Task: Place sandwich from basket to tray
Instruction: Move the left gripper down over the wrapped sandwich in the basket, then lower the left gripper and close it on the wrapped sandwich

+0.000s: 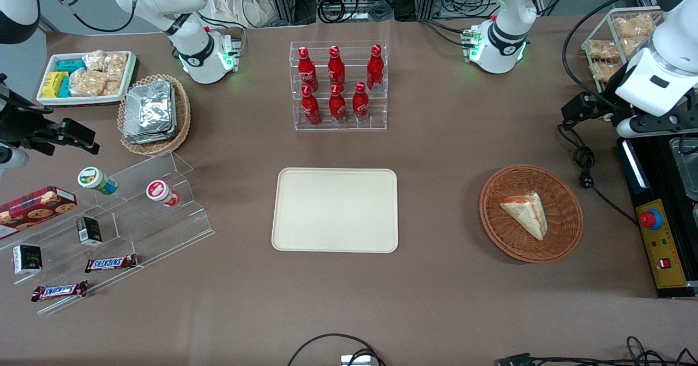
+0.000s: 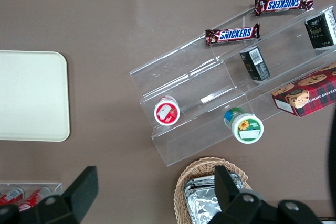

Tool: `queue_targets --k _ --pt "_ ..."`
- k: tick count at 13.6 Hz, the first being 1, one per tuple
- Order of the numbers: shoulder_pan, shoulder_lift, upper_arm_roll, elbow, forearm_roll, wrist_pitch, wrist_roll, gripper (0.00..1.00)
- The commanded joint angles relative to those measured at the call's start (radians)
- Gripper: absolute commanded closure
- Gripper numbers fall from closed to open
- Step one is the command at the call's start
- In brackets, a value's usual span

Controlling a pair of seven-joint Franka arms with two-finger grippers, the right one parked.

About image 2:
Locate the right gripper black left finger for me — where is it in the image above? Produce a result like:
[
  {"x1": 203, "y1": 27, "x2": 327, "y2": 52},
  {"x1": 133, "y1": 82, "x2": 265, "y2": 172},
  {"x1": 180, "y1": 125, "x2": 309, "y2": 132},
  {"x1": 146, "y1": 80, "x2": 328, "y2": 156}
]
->
[{"x1": 19, "y1": 166, "x2": 99, "y2": 224}]

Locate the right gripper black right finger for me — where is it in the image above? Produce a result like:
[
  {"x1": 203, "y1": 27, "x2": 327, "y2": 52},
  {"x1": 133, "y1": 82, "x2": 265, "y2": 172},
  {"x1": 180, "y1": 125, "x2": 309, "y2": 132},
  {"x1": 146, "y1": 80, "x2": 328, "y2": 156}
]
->
[{"x1": 212, "y1": 165, "x2": 263, "y2": 224}]

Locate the foil wrapped sandwich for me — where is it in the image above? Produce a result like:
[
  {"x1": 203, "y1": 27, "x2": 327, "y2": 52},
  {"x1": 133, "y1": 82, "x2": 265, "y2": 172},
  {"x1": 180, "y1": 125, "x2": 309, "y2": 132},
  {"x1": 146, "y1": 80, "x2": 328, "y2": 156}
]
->
[
  {"x1": 186, "y1": 173, "x2": 247, "y2": 193},
  {"x1": 184, "y1": 187, "x2": 226, "y2": 224}
]

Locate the light wicker basket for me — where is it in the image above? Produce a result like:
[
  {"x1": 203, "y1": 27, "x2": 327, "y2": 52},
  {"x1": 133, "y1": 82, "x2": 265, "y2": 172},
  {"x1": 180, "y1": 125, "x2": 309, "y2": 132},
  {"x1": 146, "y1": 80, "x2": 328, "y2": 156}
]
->
[{"x1": 174, "y1": 156, "x2": 253, "y2": 224}]

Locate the cream plastic tray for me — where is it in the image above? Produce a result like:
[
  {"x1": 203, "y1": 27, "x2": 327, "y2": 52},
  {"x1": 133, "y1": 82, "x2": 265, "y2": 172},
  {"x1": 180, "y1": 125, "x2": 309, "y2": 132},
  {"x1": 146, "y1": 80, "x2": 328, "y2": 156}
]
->
[{"x1": 0, "y1": 50, "x2": 71, "y2": 142}]

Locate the clear acrylic bottle rack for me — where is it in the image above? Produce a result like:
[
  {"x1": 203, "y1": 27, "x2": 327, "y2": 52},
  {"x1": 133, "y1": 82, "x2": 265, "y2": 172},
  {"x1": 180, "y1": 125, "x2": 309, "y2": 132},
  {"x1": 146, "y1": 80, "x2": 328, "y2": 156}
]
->
[{"x1": 0, "y1": 180, "x2": 64, "y2": 209}]

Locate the green lid sunflower cup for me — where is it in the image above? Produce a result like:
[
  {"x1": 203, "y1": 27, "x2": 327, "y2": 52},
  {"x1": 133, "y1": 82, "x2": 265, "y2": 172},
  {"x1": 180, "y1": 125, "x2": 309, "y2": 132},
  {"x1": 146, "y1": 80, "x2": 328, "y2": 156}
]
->
[{"x1": 224, "y1": 106, "x2": 265, "y2": 145}]

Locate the red lid yogurt cup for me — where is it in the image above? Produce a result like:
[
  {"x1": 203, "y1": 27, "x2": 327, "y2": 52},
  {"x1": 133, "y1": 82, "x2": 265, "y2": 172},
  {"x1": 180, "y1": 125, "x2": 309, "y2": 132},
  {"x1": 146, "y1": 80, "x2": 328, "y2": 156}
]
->
[{"x1": 153, "y1": 95, "x2": 181, "y2": 126}]

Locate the clear acrylic stepped shelf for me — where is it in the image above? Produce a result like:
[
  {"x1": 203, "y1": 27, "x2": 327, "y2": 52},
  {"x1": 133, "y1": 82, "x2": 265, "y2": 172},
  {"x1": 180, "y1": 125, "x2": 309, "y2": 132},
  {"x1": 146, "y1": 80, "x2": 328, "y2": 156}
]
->
[{"x1": 129, "y1": 0, "x2": 336, "y2": 167}]

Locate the red tartan cookie box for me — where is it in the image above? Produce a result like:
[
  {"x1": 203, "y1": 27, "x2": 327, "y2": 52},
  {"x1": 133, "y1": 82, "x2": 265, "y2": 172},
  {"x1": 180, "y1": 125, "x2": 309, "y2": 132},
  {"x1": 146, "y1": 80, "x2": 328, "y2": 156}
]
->
[{"x1": 271, "y1": 62, "x2": 336, "y2": 118}]

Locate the small black carton box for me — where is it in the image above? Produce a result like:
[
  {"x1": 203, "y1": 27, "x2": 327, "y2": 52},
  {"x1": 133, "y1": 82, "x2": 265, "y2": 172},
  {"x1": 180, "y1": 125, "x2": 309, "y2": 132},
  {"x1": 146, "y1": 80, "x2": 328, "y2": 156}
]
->
[
  {"x1": 239, "y1": 46, "x2": 271, "y2": 82},
  {"x1": 304, "y1": 8, "x2": 336, "y2": 50}
]

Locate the Snickers chocolate bar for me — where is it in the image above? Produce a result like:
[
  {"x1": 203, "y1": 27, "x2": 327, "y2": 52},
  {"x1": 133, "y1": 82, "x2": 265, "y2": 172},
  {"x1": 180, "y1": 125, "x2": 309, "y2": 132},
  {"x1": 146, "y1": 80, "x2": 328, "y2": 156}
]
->
[
  {"x1": 204, "y1": 23, "x2": 261, "y2": 48},
  {"x1": 254, "y1": 0, "x2": 315, "y2": 17}
]

